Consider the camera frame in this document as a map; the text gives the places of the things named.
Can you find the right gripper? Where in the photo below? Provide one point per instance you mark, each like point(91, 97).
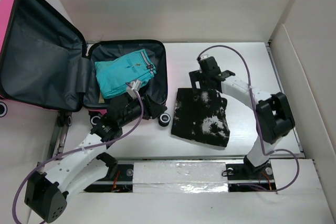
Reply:
point(196, 76)

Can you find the teal shorts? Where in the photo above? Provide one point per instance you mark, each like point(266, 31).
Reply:
point(113, 76)

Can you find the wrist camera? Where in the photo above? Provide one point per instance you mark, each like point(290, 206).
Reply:
point(133, 88)
point(203, 57)

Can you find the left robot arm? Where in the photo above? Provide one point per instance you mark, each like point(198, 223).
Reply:
point(47, 193)

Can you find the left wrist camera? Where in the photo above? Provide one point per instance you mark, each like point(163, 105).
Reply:
point(133, 88)

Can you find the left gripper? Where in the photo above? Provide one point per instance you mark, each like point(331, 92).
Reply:
point(151, 109)

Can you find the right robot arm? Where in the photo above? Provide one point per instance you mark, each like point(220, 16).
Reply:
point(272, 112)

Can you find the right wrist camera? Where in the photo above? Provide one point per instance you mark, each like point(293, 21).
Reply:
point(203, 57)

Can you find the black white tie-dye shirt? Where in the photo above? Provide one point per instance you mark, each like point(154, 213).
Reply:
point(200, 116)

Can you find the pink hard-shell suitcase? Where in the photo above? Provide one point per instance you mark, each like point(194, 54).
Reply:
point(45, 60)

